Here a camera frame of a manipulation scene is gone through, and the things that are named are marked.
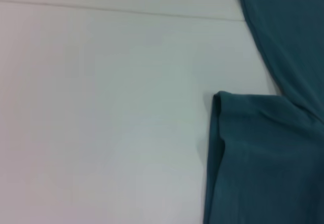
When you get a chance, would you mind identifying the teal t-shirt with FREE print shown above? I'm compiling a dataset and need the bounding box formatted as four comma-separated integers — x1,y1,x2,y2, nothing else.
202,0,324,224

